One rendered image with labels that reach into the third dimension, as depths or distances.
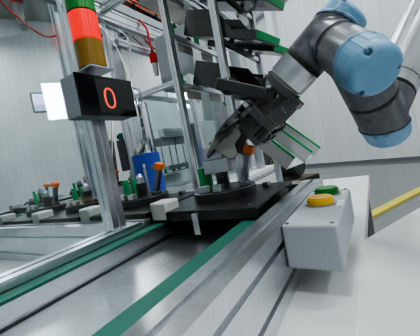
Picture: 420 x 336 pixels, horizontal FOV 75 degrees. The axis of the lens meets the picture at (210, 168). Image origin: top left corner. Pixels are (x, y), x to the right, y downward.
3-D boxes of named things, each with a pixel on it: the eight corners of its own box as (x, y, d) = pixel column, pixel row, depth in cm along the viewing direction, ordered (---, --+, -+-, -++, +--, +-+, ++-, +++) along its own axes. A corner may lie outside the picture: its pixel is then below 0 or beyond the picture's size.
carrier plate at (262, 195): (293, 188, 66) (292, 179, 66) (258, 218, 46) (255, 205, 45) (209, 196, 79) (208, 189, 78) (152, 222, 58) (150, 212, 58)
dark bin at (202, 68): (287, 99, 84) (293, 75, 82) (267, 99, 74) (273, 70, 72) (217, 86, 100) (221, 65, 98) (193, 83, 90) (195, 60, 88)
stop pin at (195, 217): (204, 233, 52) (200, 212, 51) (201, 235, 51) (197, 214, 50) (198, 233, 52) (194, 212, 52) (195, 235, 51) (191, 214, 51)
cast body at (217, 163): (238, 168, 62) (232, 137, 61) (229, 171, 58) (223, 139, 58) (207, 173, 66) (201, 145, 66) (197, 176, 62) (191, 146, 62)
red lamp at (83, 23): (108, 41, 51) (102, 14, 51) (83, 33, 47) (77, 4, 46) (91, 50, 53) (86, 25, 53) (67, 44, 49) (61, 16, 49)
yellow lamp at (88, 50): (113, 67, 51) (108, 41, 51) (90, 63, 47) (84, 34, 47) (97, 76, 54) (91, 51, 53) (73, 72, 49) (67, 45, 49)
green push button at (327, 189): (341, 195, 50) (339, 184, 50) (338, 200, 47) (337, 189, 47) (318, 196, 52) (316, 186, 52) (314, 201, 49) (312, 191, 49)
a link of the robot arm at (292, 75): (281, 47, 48) (293, 57, 54) (263, 69, 50) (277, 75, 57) (313, 75, 46) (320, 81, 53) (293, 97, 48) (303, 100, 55)
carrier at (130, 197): (205, 196, 79) (197, 153, 79) (147, 222, 59) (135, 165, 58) (145, 201, 92) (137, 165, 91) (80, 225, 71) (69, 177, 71)
